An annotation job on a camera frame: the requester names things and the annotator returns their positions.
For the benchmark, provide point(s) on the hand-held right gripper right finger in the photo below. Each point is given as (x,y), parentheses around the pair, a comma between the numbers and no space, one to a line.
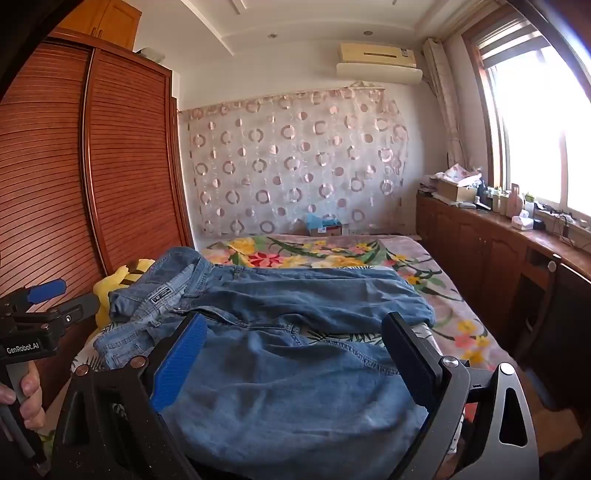
(413,360)

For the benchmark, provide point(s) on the pink floral bag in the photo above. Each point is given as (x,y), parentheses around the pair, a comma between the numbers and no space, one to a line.
(457,173)

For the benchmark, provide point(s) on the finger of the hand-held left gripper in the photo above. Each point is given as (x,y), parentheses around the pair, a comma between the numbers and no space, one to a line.
(81,307)
(46,290)

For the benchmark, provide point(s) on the long wooden cabinet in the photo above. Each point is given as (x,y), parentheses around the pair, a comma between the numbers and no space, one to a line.
(466,240)

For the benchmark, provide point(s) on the open cardboard box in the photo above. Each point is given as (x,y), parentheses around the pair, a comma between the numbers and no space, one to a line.
(450,189)

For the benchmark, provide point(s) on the leaf print sheet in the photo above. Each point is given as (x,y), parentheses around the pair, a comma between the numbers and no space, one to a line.
(90,350)

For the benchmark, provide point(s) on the white box on wardrobe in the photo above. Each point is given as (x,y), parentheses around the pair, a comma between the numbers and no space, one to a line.
(150,54)

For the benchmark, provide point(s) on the pale window curtain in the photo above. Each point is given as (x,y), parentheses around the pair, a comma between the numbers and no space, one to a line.
(443,92)

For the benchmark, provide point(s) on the person's left hand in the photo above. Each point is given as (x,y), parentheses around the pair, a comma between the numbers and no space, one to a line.
(32,397)

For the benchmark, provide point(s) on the yellow plush toy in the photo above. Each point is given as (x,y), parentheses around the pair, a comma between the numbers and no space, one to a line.
(108,288)

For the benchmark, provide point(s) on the white tissue box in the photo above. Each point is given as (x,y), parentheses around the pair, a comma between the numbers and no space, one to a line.
(521,224)

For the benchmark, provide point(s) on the slatted wooden wardrobe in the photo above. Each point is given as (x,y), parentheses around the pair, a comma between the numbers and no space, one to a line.
(129,161)

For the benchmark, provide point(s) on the blue denim pants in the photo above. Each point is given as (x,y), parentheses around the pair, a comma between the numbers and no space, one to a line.
(286,392)

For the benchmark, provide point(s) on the cream air conditioner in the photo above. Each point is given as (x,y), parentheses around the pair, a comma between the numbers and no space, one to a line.
(378,69)

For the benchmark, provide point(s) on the window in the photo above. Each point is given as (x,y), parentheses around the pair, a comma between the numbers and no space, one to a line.
(531,115)

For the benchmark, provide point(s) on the floral blanket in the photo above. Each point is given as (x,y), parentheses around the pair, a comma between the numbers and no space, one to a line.
(323,251)

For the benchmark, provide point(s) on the cardboard box with blue cloth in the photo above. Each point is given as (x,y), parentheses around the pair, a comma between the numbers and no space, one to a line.
(323,228)

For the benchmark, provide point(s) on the overhead wooden cabinet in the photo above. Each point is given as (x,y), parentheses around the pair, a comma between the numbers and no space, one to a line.
(106,23)

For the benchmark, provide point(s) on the circle patterned sheer curtain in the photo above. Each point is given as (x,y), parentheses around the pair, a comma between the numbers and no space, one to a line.
(277,161)

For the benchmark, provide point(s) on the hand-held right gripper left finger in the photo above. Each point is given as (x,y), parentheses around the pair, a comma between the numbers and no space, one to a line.
(179,364)

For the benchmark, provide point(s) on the tall pale bottle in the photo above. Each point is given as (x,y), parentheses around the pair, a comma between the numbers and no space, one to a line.
(514,201)

